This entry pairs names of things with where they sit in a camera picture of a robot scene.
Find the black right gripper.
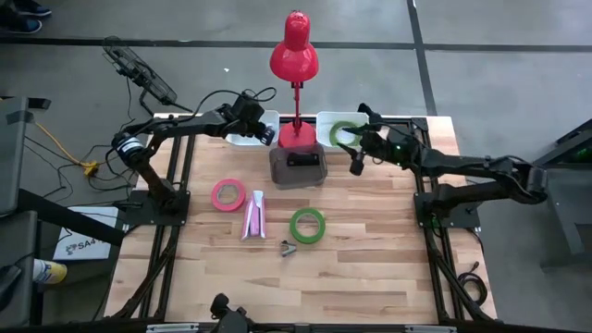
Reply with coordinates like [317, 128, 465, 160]
[336, 102, 421, 178]

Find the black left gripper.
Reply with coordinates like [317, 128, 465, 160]
[220, 104, 278, 147]

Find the green tape roll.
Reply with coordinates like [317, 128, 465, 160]
[289, 207, 327, 245]
[328, 120, 366, 148]

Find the black stapler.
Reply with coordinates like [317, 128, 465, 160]
[286, 152, 321, 167]

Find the red tape roll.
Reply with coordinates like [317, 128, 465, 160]
[211, 178, 247, 213]

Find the pink white stapler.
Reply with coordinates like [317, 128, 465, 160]
[240, 189, 268, 242]

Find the white plastic bin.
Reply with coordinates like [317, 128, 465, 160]
[225, 109, 281, 147]
[315, 110, 371, 149]

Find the grey translucent plastic bin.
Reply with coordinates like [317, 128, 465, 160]
[268, 143, 328, 191]

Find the red desk lamp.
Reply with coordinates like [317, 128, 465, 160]
[269, 9, 320, 149]

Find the white printed paper sign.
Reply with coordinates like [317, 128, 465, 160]
[52, 205, 120, 262]

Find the dark grey equipment stand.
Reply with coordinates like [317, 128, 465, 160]
[531, 118, 592, 272]

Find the dark grey equipment cart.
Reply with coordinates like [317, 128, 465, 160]
[0, 95, 52, 327]

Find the white yellow bottle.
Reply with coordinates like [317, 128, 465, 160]
[31, 258, 68, 285]

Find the person's shoe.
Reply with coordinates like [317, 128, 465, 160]
[12, 0, 53, 18]
[0, 13, 43, 34]

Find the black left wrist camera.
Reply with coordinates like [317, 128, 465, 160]
[230, 94, 265, 122]

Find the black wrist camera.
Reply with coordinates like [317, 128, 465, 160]
[230, 94, 265, 122]
[386, 127, 415, 156]

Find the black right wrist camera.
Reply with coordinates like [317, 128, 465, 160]
[386, 127, 415, 156]

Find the black aluminium table frame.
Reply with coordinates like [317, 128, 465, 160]
[104, 113, 499, 333]

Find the black wire mesh rack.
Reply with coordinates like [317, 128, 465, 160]
[101, 35, 179, 107]

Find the yellow power cord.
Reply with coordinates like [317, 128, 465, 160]
[34, 120, 101, 178]

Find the black coiled cable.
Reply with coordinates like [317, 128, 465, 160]
[456, 261, 489, 307]

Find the black table-level camera mount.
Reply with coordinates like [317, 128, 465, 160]
[209, 292, 254, 333]

